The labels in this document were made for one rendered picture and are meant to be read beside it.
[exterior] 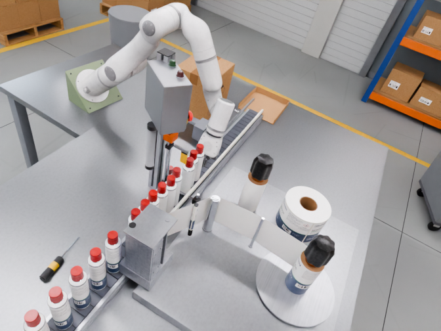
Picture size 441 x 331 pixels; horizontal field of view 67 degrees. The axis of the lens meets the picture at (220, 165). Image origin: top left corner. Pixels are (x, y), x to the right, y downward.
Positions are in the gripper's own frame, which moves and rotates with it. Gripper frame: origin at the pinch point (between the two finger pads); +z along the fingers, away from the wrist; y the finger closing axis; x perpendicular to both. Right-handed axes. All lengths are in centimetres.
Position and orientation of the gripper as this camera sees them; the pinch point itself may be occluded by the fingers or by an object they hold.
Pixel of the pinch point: (203, 162)
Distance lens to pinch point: 159.4
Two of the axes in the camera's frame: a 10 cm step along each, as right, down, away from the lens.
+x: 3.7, -2.6, 8.9
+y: 8.6, 4.5, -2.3
